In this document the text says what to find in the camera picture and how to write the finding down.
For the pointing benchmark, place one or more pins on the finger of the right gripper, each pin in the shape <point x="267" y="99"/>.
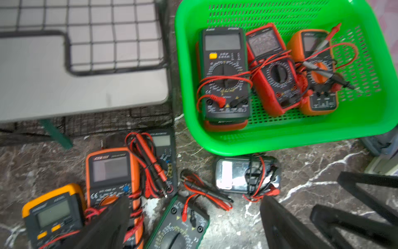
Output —
<point x="327" y="219"/>

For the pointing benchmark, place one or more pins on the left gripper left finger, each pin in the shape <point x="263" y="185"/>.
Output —
<point x="107" y="231"/>

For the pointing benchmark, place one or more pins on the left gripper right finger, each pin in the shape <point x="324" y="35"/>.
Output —
<point x="285" y="231"/>

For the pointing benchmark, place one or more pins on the orange Victor multimeter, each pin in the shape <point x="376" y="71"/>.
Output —
<point x="311" y="50"/>

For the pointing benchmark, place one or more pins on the orange multimeter near rack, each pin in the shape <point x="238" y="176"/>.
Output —
<point x="110" y="174"/>

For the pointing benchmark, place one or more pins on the yellow multimeter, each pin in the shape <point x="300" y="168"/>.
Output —
<point x="51" y="216"/>

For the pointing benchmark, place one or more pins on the small dark multimeter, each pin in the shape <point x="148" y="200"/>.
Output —
<point x="253" y="176"/>

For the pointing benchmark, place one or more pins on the green multimeter centre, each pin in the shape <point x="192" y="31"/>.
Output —
<point x="183" y="224"/>

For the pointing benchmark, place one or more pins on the black multimeter by rack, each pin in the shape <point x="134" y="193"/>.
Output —
<point x="155" y="151"/>

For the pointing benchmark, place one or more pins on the green plastic basket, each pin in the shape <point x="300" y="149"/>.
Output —
<point x="371" y="110"/>

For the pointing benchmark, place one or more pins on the grey white device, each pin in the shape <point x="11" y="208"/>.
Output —
<point x="384" y="148"/>

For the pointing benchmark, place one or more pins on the grey tray on rack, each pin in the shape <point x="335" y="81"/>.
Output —
<point x="37" y="82"/>

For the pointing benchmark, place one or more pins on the black wire mesh rack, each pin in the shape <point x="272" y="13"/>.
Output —
<point x="103" y="36"/>

